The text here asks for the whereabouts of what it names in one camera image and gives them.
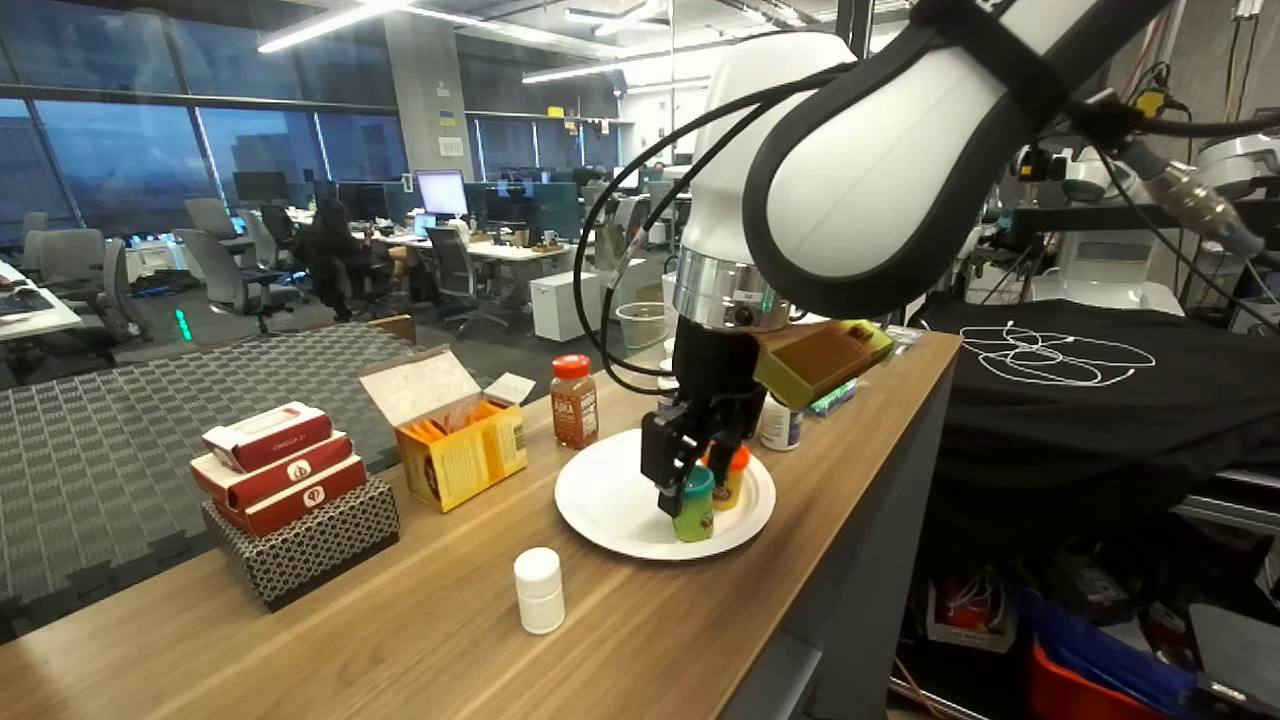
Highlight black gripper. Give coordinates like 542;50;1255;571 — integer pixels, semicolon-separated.
636;315;772;520

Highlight dough tub teal lid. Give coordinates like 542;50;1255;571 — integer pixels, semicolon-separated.
673;460;720;546

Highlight yellow tub orange lid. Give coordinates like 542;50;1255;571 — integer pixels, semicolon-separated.
712;444;754;515

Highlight plain white small bottle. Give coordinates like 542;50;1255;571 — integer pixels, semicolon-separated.
510;545;569;640

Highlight white paper plate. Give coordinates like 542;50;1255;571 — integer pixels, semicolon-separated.
551;425;778;563

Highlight spice jar orange lid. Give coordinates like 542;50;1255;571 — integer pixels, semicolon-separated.
549;350;602;451

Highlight clear plastic cup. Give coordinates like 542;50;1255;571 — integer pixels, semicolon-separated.
612;297;673;357

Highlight green packet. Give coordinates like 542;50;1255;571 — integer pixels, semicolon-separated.
802;377;863;420

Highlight white cabinet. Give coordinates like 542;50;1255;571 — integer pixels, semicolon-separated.
526;269;608;348

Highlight yellow open cardboard box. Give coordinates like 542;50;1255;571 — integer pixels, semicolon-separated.
357;348;538;515

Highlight white crate red items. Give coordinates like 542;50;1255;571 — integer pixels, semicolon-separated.
923;580;1022;654

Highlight lit computer monitor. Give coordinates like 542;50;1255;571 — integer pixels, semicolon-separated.
417;169;471;218

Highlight grey patterned box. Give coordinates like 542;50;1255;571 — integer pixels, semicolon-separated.
199;472;405;613

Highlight red white flat box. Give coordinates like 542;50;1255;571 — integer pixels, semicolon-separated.
222;451;371;539
199;399;335;472
188;429;357;512

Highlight black cloth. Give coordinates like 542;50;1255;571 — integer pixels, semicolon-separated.
917;297;1280;536

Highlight seated person dark clothing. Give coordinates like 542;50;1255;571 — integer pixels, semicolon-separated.
296;176;384;325

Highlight red bin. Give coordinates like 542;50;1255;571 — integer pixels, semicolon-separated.
1022;634;1163;720

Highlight blue bin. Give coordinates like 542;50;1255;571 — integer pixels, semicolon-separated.
1022;590;1205;715

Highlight grey office chair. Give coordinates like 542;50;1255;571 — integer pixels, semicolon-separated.
19;222;143;348
177;195;302;336

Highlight white office desk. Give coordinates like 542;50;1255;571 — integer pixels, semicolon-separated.
0;254;86;348

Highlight brown yellow wrist camera box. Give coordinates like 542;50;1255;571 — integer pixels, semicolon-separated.
750;315;897;410

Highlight thin white loose cable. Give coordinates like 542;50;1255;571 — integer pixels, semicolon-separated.
955;315;1159;391

